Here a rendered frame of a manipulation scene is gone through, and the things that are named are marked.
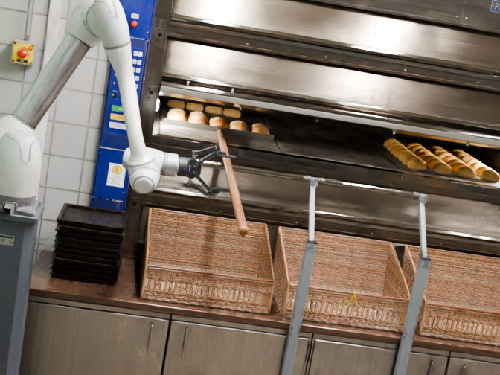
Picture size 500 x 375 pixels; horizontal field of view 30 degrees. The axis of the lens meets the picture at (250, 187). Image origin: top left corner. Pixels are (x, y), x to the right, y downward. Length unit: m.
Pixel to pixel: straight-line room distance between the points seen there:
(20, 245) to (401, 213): 1.89
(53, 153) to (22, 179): 0.97
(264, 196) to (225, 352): 0.79
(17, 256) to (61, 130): 1.02
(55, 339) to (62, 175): 0.79
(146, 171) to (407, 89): 1.47
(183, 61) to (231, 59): 0.22
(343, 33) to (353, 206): 0.80
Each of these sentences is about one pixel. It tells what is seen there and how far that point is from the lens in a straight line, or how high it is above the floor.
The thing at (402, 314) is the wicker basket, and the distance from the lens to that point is 4.09.
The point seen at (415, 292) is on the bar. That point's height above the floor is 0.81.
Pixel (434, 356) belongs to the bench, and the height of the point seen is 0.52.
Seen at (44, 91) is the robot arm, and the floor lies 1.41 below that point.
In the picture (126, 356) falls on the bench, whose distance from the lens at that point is 3.98.
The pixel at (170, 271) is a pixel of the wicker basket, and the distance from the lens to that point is 3.88.
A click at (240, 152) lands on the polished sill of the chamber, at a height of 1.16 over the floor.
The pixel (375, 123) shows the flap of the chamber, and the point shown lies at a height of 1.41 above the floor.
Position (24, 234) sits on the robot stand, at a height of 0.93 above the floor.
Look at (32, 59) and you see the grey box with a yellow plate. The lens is 4.18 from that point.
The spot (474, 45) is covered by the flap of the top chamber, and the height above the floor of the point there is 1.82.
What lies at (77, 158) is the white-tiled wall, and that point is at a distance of 4.30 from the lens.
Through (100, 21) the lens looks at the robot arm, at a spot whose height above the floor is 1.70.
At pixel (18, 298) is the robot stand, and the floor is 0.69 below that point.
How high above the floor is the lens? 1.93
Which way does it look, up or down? 12 degrees down
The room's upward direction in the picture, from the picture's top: 10 degrees clockwise
